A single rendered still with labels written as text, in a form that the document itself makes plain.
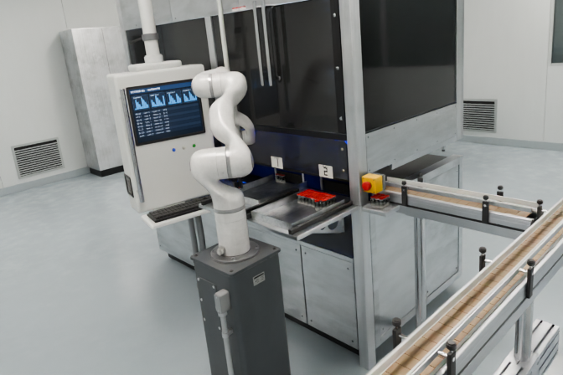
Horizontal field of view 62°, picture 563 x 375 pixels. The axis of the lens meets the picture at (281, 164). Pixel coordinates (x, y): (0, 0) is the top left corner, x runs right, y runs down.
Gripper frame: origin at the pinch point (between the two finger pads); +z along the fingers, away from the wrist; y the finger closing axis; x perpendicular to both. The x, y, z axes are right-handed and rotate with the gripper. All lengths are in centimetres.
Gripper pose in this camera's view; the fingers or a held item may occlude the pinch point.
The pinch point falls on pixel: (238, 185)
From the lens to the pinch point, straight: 242.2
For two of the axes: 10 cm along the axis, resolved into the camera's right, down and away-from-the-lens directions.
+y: -7.1, 2.4, -6.6
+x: 6.9, 1.3, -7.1
